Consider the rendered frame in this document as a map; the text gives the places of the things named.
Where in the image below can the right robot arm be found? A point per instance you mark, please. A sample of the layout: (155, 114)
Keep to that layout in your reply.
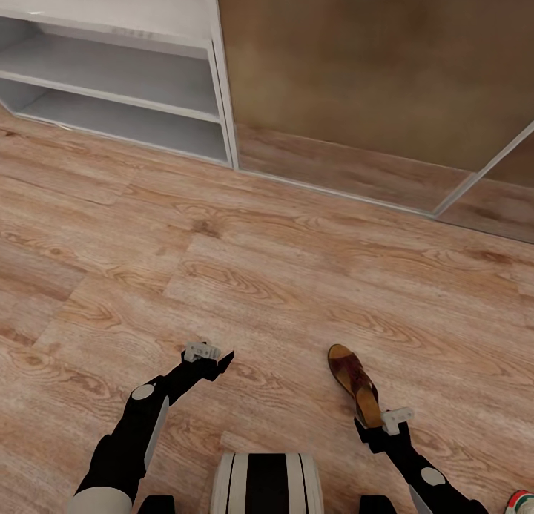
(430, 490)

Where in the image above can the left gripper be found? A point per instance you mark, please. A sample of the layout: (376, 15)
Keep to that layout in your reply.
(203, 368)

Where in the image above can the sandal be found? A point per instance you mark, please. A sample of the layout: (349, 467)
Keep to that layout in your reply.
(348, 371)

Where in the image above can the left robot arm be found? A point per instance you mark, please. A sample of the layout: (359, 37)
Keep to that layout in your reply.
(122, 458)

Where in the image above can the robot trunk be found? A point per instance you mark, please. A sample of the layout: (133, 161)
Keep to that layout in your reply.
(267, 484)

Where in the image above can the gym shoe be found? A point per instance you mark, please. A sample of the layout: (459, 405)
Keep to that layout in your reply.
(522, 502)

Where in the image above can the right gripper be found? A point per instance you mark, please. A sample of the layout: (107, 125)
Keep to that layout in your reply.
(380, 441)

